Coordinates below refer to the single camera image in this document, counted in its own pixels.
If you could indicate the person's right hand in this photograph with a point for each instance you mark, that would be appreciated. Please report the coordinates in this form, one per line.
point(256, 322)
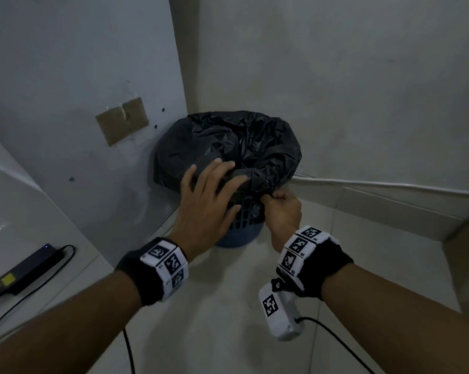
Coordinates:
point(283, 218)

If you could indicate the person's left hand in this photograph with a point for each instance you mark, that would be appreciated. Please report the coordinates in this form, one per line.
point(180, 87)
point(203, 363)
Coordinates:
point(203, 214)

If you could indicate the blue plastic waste basket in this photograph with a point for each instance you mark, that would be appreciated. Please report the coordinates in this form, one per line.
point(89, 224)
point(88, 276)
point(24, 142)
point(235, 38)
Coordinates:
point(242, 229)

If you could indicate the new black trash bag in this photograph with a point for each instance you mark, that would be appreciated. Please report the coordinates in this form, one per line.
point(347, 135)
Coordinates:
point(226, 147)

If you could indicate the person's left forearm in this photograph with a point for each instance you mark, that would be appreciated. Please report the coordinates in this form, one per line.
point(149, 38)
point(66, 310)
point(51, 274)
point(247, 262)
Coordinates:
point(63, 327)

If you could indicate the person's right forearm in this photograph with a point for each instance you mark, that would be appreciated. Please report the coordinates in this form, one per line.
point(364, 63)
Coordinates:
point(406, 323)

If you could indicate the right wristband with markers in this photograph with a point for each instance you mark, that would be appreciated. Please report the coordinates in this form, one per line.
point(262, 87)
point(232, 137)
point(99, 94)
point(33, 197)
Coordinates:
point(316, 264)

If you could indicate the wristband with markers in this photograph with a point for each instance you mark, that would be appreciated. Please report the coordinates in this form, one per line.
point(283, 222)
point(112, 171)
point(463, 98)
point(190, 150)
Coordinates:
point(316, 264)
point(148, 268)

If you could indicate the left wristband with markers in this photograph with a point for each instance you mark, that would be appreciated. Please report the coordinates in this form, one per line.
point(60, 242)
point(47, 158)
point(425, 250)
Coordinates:
point(148, 268)

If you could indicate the narrow brown tape patch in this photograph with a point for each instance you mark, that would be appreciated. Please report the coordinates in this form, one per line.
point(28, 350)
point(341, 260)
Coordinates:
point(136, 112)

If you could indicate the wide brown tape patch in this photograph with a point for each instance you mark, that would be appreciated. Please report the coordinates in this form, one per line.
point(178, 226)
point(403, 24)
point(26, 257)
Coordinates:
point(112, 128)

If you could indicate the black power adapter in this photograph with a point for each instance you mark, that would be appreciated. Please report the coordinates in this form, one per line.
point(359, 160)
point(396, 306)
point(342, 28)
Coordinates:
point(29, 270)

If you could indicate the brown cardboard box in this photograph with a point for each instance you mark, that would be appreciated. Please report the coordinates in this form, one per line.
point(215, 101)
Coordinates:
point(466, 268)

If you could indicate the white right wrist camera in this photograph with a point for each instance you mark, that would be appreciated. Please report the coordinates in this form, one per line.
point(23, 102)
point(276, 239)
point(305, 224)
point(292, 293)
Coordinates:
point(281, 311)

